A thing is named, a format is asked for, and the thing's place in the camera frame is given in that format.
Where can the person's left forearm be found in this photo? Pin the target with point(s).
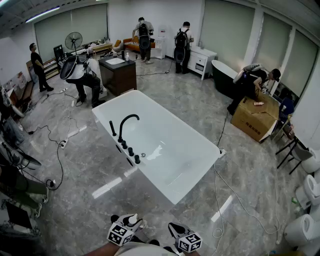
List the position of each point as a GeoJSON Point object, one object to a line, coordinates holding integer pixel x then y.
{"type": "Point", "coordinates": [105, 250]}

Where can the large cardboard box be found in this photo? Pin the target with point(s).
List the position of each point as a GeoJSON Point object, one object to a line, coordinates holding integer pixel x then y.
{"type": "Point", "coordinates": [252, 122]}

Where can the white sink basin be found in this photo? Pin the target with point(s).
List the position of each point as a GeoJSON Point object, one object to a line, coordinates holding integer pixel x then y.
{"type": "Point", "coordinates": [115, 61]}

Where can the orange sofa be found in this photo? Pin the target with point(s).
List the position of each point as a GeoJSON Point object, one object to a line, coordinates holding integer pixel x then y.
{"type": "Point", "coordinates": [132, 45]}

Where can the person's right forearm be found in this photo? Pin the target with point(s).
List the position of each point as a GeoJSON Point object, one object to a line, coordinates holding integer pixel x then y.
{"type": "Point", "coordinates": [192, 253]}

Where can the black standing fan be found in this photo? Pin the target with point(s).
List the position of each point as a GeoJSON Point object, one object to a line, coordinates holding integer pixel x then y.
{"type": "Point", "coordinates": [73, 40]}

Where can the black curved faucet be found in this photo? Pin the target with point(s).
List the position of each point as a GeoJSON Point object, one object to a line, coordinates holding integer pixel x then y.
{"type": "Point", "coordinates": [121, 125]}

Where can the white toilet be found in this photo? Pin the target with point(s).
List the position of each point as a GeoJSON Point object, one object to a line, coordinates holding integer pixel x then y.
{"type": "Point", "coordinates": [312, 163]}
{"type": "Point", "coordinates": [300, 230]}
{"type": "Point", "coordinates": [313, 190]}

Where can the dark round hole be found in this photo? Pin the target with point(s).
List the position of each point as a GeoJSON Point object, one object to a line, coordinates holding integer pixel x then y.
{"type": "Point", "coordinates": [143, 155]}

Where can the dark wooden sink cabinet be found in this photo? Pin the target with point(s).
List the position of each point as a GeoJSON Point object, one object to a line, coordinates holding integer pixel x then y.
{"type": "Point", "coordinates": [120, 77]}

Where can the person's right black shoe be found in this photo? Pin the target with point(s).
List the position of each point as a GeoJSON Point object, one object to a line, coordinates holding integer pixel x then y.
{"type": "Point", "coordinates": [154, 243]}

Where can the low wooden shelf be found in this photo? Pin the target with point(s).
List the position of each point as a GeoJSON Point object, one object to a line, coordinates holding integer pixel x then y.
{"type": "Point", "coordinates": [50, 68]}

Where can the black-frame chair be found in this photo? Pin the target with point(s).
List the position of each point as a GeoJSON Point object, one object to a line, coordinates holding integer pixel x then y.
{"type": "Point", "coordinates": [301, 153]}

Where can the dark oval tub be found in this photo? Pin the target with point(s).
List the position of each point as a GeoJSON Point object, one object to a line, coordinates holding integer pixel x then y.
{"type": "Point", "coordinates": [222, 80]}

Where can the white vanity cabinet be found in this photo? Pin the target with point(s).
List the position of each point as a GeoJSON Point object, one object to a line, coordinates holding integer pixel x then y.
{"type": "Point", "coordinates": [200, 60]}

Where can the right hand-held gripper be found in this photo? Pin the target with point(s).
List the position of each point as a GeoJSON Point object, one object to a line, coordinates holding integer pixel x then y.
{"type": "Point", "coordinates": [190, 242]}

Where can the ceiling light strip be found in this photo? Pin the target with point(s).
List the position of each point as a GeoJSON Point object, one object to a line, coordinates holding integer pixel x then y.
{"type": "Point", "coordinates": [42, 14]}

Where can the grey window blind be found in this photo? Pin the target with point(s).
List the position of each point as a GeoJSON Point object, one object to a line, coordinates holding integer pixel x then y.
{"type": "Point", "coordinates": [62, 27]}

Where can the white rectangular bathtub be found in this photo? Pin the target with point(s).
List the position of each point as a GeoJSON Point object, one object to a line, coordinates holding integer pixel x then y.
{"type": "Point", "coordinates": [175, 150]}

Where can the small green packet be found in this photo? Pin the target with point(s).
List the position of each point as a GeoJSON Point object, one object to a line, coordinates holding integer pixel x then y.
{"type": "Point", "coordinates": [294, 200]}

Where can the white water dispenser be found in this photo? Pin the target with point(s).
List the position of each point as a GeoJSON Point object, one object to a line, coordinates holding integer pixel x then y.
{"type": "Point", "coordinates": [161, 45]}

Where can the black flat pad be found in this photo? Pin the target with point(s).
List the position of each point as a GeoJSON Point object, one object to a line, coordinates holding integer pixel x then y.
{"type": "Point", "coordinates": [18, 215]}

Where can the person's white printed shirt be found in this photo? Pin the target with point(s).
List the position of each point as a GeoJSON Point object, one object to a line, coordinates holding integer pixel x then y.
{"type": "Point", "coordinates": [145, 251]}

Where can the small white bottle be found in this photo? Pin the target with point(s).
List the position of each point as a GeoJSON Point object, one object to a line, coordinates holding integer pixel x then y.
{"type": "Point", "coordinates": [132, 218]}

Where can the white pump bottle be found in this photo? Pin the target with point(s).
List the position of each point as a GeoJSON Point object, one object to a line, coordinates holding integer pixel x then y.
{"type": "Point", "coordinates": [127, 57]}

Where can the black case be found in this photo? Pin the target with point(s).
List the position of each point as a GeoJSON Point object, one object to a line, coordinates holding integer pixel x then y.
{"type": "Point", "coordinates": [58, 53]}

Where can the white square socket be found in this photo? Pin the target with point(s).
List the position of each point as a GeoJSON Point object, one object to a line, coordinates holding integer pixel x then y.
{"type": "Point", "coordinates": [222, 151]}

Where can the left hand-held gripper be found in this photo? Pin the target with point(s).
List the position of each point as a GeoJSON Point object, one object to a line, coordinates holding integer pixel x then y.
{"type": "Point", "coordinates": [120, 236]}

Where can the light wooden table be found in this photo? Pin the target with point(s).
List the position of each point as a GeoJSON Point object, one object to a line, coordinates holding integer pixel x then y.
{"type": "Point", "coordinates": [101, 47]}

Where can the small beige bottle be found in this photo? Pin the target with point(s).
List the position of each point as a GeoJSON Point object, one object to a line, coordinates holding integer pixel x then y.
{"type": "Point", "coordinates": [258, 103]}

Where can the black faucet knob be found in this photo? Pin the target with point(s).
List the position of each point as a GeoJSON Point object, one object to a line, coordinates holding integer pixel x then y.
{"type": "Point", "coordinates": [137, 159]}
{"type": "Point", "coordinates": [124, 145]}
{"type": "Point", "coordinates": [130, 151]}

